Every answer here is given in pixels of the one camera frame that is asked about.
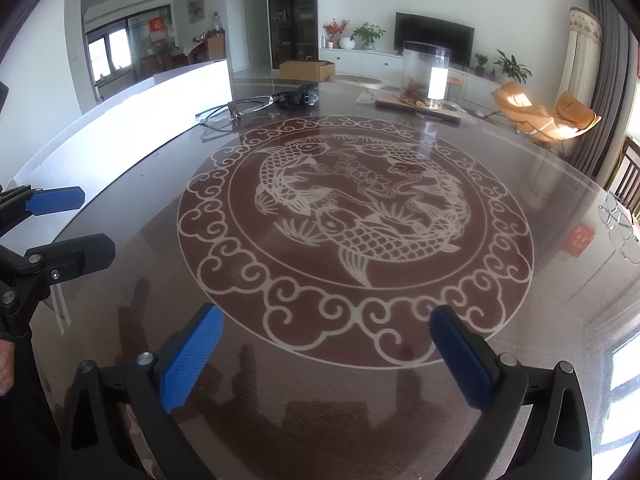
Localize orange lounge chair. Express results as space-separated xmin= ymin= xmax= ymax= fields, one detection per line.
xmin=483 ymin=80 xmax=602 ymax=150

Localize person's left hand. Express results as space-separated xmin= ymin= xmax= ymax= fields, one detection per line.
xmin=0 ymin=339 xmax=15 ymax=396

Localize green potted plant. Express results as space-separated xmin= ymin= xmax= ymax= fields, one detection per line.
xmin=352 ymin=22 xmax=386 ymax=50

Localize flat tray under jar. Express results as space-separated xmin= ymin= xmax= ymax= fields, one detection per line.
xmin=356 ymin=89 xmax=462 ymax=124

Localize clear plastic jar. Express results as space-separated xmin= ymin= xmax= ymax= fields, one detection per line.
xmin=400 ymin=42 xmax=450 ymax=105

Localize brown cardboard box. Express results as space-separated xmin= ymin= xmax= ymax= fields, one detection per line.
xmin=279 ymin=61 xmax=335 ymax=82

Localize white tv cabinet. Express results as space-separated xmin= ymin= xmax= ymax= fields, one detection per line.
xmin=319 ymin=49 xmax=500 ymax=110

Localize black television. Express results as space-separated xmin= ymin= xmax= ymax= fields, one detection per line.
xmin=394 ymin=12 xmax=475 ymax=66

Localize white cardboard sorting box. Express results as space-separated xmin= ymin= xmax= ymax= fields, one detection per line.
xmin=1 ymin=61 xmax=232 ymax=252

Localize wooden dining chair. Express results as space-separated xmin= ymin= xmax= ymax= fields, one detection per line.
xmin=608 ymin=136 xmax=640 ymax=219

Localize clear eyeglasses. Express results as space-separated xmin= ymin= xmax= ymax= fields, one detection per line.
xmin=195 ymin=96 xmax=274 ymax=124

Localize red flower vase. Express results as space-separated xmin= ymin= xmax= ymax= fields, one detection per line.
xmin=323 ymin=18 xmax=349 ymax=49

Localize dark display cabinet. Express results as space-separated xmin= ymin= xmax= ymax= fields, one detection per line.
xmin=268 ymin=0 xmax=320 ymax=70

